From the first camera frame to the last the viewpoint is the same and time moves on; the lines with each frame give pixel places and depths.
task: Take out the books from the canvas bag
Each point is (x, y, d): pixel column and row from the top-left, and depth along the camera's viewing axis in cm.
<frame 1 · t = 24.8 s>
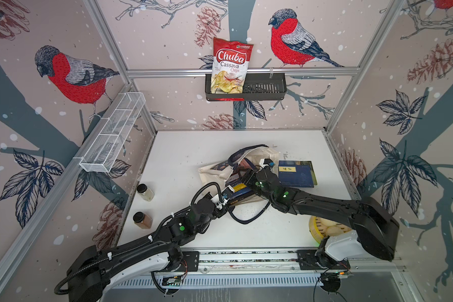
left hand: (228, 187, 76), fingers closed
right hand: (239, 173, 81), fingers open
cream canvas tote bag: (214, 176, 78), point 21 cm above the table
dark blue thin book: (298, 173, 100), point 2 cm above the table
clear spice jar black lid: (145, 192, 86), point 9 cm above the table
brown spice jar black lid: (142, 220, 78), point 9 cm above the table

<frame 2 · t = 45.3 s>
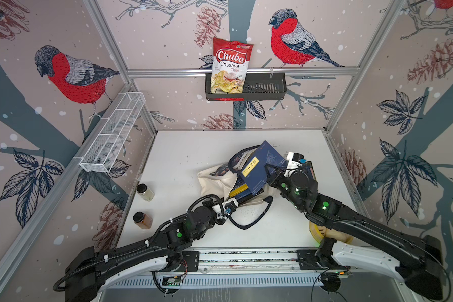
left hand: (228, 192, 75), fingers closed
right hand: (263, 165, 70), fingers closed
dark blue thin book 2: (253, 172, 75), point 24 cm above the table
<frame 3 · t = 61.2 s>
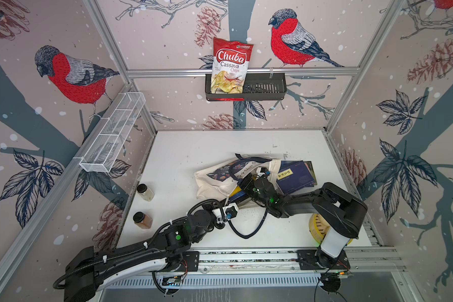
left hand: (228, 195, 75), fingers closed
right hand: (237, 179, 88), fingers open
cream canvas tote bag: (221, 182, 79), point 18 cm above the table
dark blue thin book 3: (293, 175, 96), point 6 cm above the table
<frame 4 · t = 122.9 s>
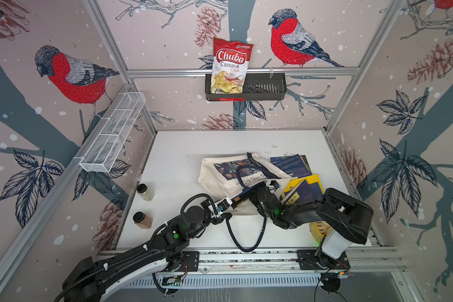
left hand: (228, 194, 75), fingers closed
right hand: (246, 191, 90), fingers open
cream canvas tote bag: (225, 176, 79), point 20 cm above the table
dark blue thin book 2: (292, 165, 100), point 5 cm above the table
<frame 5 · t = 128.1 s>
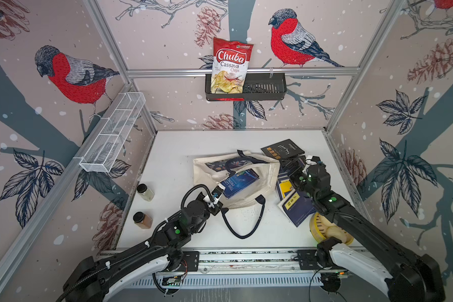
left hand: (222, 185, 76), fingers closed
right hand: (281, 163, 79), fingers open
cream canvas tote bag: (213, 170, 83), point 19 cm above the table
The Little Prince book: (238, 181, 97), point 3 cm above the table
